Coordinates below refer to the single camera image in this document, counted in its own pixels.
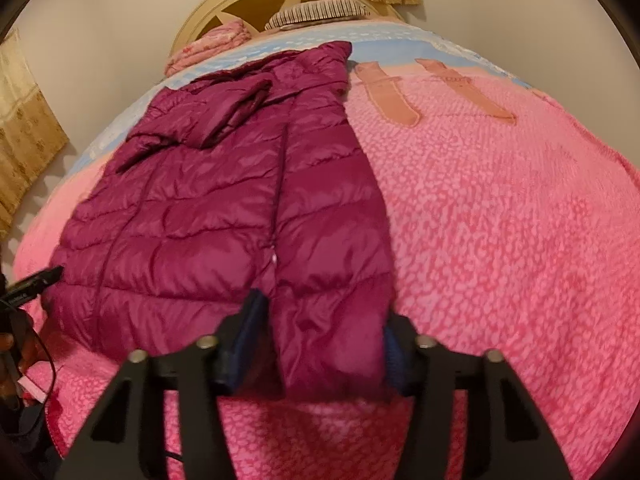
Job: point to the pink blue printed bedspread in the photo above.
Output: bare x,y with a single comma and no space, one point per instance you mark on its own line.
500,210

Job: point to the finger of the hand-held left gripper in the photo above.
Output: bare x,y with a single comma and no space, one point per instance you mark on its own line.
35,285

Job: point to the beige floral side curtain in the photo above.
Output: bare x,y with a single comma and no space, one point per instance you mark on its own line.
25,135

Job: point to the cream arched bed headboard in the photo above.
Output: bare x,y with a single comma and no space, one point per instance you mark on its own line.
200,10

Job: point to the striped pillow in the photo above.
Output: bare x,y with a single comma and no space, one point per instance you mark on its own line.
320,12

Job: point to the folded pink floral quilt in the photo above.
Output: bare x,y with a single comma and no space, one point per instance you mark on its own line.
210,47

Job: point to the person's left hand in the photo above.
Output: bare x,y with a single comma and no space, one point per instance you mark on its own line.
6,342

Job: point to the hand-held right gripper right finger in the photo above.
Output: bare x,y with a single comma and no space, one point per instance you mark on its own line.
395,355

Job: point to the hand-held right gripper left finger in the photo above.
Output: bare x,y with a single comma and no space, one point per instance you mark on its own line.
250,332

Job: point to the magenta quilted puffer jacket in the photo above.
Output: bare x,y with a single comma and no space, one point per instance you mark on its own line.
200,210

